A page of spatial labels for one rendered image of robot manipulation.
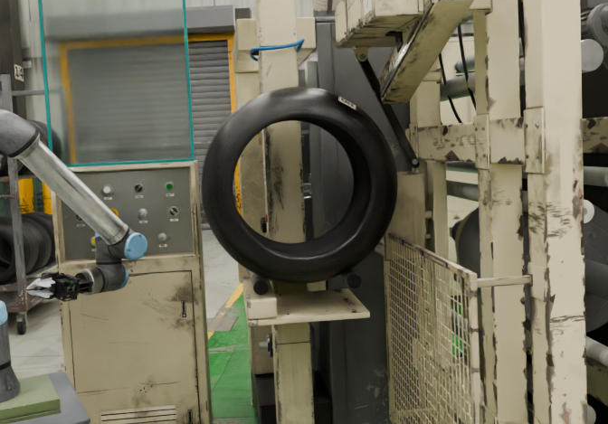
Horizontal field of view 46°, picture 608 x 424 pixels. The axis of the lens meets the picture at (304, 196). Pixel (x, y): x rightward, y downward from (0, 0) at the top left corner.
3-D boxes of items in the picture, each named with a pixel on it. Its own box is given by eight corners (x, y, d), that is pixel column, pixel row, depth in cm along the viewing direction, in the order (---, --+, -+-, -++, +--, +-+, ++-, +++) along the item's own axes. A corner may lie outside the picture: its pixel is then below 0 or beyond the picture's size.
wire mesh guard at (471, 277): (389, 419, 259) (382, 230, 254) (394, 419, 259) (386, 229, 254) (478, 561, 170) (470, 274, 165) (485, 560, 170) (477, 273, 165)
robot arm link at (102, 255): (129, 228, 251) (131, 263, 251) (112, 227, 259) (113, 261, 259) (106, 230, 244) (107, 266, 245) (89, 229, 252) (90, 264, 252)
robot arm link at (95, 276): (87, 264, 249) (84, 291, 250) (76, 266, 245) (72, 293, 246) (104, 271, 244) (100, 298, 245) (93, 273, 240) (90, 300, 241)
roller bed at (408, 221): (373, 252, 264) (369, 173, 262) (412, 250, 266) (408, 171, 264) (384, 261, 245) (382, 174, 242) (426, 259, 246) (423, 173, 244)
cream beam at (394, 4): (334, 49, 243) (332, 5, 242) (405, 47, 246) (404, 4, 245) (372, 17, 183) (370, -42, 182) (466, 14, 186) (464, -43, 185)
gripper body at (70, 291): (64, 280, 230) (94, 276, 240) (48, 273, 235) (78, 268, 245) (61, 303, 231) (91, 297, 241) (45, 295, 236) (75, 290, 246)
